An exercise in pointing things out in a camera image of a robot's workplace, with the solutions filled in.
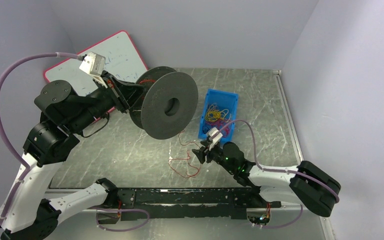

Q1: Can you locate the grey cable spool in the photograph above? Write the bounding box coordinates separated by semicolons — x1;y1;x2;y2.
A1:
129;66;199;140

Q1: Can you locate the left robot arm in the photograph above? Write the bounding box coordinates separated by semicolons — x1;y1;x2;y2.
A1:
0;71;148;240

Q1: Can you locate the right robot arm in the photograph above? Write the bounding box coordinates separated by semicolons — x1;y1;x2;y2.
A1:
192;140;341;217

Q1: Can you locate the pink framed whiteboard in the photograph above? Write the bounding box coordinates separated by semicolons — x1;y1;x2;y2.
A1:
43;30;148;96

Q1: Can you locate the blue plastic bin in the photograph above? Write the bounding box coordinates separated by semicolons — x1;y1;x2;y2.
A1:
198;88;239;139

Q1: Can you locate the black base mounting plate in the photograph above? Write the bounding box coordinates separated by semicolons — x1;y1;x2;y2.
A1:
102;187;281;221

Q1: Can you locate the magenta wires bundle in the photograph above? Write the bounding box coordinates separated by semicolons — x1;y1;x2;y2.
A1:
202;119;234;137

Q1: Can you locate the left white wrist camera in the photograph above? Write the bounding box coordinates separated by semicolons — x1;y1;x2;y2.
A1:
79;52;106;86

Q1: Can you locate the yellow wires bundle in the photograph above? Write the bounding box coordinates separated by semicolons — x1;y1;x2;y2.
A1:
205;102;231;123

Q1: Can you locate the aluminium rail frame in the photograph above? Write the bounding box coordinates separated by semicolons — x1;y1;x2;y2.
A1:
46;68;336;240

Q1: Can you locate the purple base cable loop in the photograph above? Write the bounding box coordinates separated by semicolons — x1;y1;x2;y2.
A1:
95;207;150;233

